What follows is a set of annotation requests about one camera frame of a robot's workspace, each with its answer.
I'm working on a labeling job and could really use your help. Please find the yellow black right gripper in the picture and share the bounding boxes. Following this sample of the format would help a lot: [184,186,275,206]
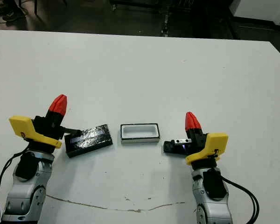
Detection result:
[165,112,229,170]

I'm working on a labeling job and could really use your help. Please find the black metal rack frame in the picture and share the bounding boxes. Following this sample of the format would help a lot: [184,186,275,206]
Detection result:
[109,0,240,39]

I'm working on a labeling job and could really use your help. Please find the dark shoe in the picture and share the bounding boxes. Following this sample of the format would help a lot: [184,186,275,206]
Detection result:
[2,13,21,22]

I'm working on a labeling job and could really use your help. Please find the white cabinet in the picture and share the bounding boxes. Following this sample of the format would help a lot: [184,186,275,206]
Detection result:
[233,0,280,25]

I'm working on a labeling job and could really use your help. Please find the glossy black box lid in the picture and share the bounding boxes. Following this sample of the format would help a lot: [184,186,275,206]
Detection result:
[64,124,113,159]

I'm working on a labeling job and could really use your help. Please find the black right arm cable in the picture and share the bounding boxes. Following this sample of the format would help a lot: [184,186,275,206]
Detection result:
[220,176,259,224]

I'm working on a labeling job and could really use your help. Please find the grey floor cable strip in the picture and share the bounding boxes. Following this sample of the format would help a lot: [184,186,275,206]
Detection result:
[162,7,171,37]

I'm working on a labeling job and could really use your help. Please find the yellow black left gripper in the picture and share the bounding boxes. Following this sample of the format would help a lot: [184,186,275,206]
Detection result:
[8,94,82,153]

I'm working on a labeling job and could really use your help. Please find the tangled black floor cables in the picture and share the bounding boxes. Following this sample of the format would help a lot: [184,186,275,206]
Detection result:
[0,0,23,24]

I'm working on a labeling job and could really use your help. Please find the camera box with white lining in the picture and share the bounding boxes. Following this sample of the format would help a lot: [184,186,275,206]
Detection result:
[120,122,161,146]

